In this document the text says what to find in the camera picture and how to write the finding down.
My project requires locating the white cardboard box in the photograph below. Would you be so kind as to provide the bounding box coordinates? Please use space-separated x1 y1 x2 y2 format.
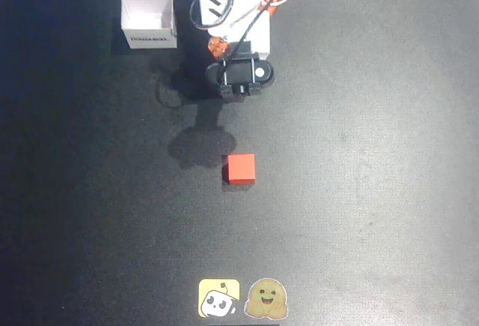
120 0 179 50

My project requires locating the hugging face emoji sticker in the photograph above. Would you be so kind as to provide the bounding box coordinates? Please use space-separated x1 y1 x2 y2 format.
244 277 289 320

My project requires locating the yellow robot face sticker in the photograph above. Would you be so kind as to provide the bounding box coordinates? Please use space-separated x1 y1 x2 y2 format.
198 278 241 319

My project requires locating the red cube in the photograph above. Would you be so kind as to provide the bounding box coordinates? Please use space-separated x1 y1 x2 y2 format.
222 153 257 186

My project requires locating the black camera cable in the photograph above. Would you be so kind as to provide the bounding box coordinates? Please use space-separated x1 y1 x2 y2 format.
234 0 281 58

